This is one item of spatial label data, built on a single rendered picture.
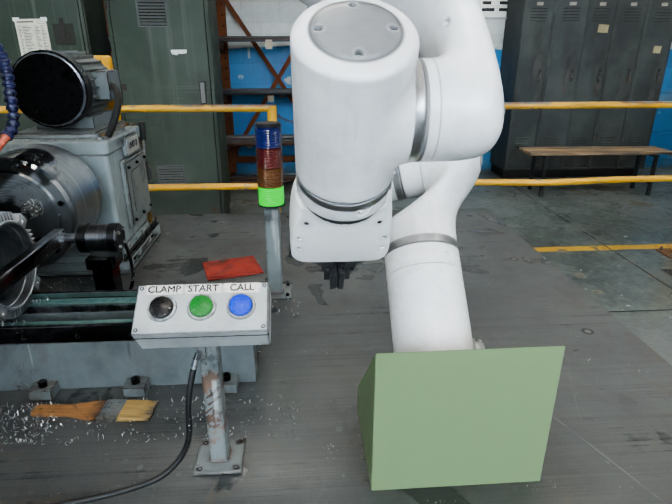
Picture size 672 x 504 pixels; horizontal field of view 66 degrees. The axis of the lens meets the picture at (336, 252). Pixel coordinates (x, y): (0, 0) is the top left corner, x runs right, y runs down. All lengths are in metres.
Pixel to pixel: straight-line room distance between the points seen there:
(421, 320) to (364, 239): 0.29
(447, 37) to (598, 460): 0.68
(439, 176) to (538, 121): 5.25
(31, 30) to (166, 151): 1.17
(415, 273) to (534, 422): 0.26
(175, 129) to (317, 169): 3.80
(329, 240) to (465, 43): 0.21
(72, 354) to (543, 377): 0.77
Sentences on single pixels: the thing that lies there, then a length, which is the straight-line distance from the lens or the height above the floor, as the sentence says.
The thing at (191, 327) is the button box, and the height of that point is 1.05.
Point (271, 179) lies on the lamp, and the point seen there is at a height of 1.10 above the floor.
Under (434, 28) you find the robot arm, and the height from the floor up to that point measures 1.39.
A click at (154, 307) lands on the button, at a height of 1.07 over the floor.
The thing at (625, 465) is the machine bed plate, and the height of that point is 0.80.
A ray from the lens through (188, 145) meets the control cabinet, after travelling 4.18.
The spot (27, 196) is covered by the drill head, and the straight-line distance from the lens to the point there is 1.26.
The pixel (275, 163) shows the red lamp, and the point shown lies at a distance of 1.18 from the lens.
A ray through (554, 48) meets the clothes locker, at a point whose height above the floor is 1.35.
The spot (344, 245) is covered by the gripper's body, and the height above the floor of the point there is 1.20.
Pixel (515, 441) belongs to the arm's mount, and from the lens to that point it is 0.79.
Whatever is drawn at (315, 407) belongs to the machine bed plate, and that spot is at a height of 0.80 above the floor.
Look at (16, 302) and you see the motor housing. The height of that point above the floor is 0.94.
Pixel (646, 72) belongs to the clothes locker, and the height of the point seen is 1.12.
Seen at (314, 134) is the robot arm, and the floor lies 1.32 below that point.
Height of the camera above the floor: 1.38
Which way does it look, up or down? 22 degrees down
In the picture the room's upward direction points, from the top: straight up
